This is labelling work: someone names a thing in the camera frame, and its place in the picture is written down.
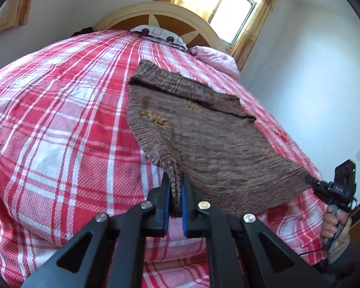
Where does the white patterned pillow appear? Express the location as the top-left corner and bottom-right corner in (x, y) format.
(130, 24), (188, 50)

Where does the brown knitted sweater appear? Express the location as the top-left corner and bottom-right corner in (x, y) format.
(127, 60), (316, 218)

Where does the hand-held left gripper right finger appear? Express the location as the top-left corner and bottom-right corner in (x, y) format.
(180, 174), (330, 288)

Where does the person's right forearm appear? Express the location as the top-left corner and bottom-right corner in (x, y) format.
(311, 233), (360, 277)

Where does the window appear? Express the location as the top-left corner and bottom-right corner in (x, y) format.
(208, 0), (258, 46)

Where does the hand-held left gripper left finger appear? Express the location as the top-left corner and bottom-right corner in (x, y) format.
(21, 172), (171, 288)

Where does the dark cloth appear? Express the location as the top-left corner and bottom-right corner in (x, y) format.
(70, 28), (94, 38)

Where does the red plaid bed sheet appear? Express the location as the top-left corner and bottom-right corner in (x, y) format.
(0, 30), (327, 288)

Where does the pink pillow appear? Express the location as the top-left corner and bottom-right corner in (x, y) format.
(192, 46), (241, 80)

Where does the person's right hand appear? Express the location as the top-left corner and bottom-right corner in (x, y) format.
(321, 205), (353, 244)

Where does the black cable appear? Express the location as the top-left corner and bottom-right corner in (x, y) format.
(298, 244), (332, 257)

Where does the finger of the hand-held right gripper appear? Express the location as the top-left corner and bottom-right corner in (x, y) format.
(305, 175), (330, 197)

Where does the cream wooden headboard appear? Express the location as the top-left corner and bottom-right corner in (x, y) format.
(94, 2), (226, 55)

